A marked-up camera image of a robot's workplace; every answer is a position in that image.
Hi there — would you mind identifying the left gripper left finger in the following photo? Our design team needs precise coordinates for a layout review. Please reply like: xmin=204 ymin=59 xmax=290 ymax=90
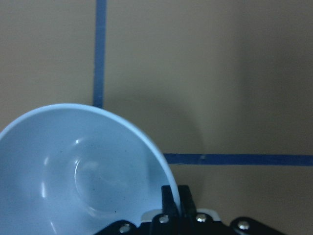
xmin=161 ymin=185 xmax=179 ymax=220

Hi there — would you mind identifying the blue bowl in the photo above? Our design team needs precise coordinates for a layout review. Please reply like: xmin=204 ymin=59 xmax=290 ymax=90
xmin=0 ymin=104 xmax=180 ymax=235

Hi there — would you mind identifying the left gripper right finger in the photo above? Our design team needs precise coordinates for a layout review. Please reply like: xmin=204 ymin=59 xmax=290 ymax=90
xmin=178 ymin=185 xmax=197 ymax=220

